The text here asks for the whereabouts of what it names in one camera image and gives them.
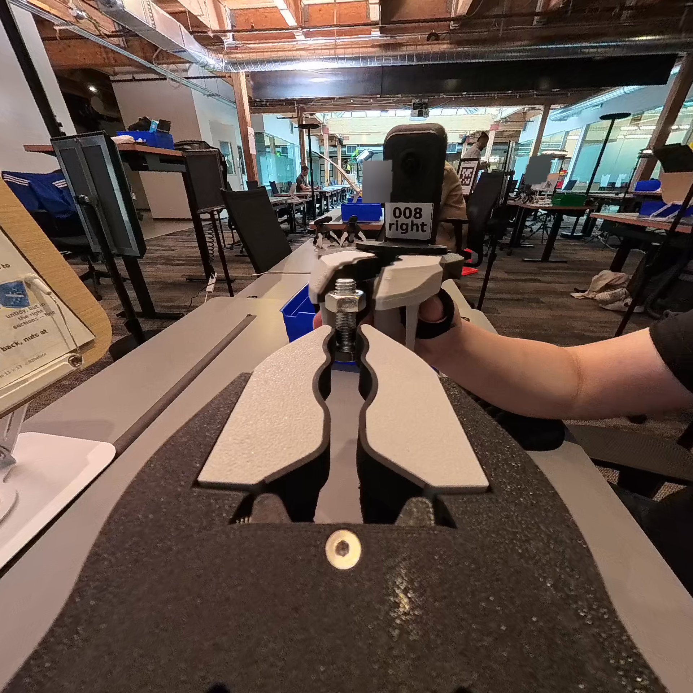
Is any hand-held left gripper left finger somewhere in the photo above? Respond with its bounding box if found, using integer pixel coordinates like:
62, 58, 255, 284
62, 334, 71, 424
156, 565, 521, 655
196, 324, 334, 494

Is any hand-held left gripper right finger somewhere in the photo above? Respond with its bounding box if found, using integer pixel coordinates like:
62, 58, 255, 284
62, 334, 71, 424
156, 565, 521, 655
357, 324, 491, 496

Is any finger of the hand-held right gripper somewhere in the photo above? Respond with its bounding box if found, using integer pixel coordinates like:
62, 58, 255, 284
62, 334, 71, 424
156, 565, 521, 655
308, 250, 381, 326
372, 253, 444, 312

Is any steel hex nut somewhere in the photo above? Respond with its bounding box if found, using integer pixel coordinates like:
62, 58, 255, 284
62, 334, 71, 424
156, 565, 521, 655
325, 289, 365, 316

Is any steel hex bolt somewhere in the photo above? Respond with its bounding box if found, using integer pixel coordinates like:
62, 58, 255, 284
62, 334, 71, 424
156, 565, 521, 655
334, 278, 358, 363

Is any person's right forearm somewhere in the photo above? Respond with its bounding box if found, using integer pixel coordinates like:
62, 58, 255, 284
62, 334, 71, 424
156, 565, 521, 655
460, 324, 693, 421

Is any person's right hand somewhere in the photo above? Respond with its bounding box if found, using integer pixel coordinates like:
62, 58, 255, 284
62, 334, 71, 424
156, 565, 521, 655
313, 295, 469, 374

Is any blue plastic bin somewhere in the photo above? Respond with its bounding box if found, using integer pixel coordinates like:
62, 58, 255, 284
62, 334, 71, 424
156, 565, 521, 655
280, 285, 358, 369

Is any black panel stand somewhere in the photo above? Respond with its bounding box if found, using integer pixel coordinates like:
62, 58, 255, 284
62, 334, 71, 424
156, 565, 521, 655
183, 149, 236, 296
221, 187, 293, 274

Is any wooden top office desk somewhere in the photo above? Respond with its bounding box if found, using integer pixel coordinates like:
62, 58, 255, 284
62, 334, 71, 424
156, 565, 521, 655
24, 143, 193, 220

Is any white cloth heap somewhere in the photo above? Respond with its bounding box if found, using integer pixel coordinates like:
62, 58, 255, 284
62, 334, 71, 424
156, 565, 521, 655
570, 270, 645, 315

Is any dark framed panel on stand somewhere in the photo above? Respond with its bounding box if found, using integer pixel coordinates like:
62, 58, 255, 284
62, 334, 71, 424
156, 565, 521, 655
50, 131, 182, 320

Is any wooden backboard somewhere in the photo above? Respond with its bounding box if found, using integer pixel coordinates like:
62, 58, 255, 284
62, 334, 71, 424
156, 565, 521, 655
0, 179, 113, 418

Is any blue striped jacket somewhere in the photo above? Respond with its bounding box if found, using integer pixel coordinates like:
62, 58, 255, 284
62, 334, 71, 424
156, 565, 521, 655
1, 169, 77, 220

